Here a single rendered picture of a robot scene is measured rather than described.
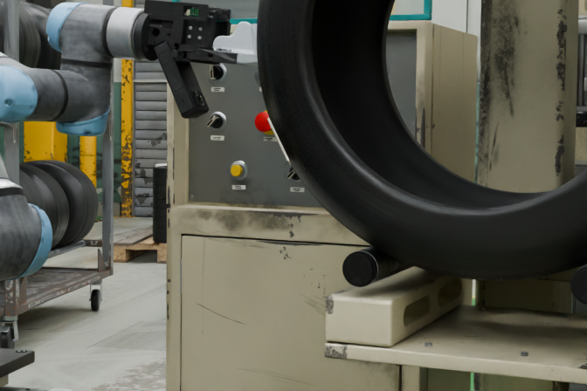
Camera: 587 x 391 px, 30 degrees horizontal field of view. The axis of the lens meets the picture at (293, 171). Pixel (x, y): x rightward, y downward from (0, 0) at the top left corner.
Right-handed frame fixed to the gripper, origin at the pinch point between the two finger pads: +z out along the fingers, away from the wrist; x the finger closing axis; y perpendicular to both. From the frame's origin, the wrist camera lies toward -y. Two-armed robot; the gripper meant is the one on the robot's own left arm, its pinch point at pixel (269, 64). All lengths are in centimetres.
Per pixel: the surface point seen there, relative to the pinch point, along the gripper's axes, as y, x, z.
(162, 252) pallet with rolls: -144, 546, -321
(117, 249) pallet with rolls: -145, 536, -352
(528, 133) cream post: -5.8, 26.9, 31.2
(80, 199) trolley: -82, 343, -258
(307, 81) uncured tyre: -1.5, -13.0, 11.4
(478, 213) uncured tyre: -14.3, -12.9, 34.5
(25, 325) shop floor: -146, 317, -266
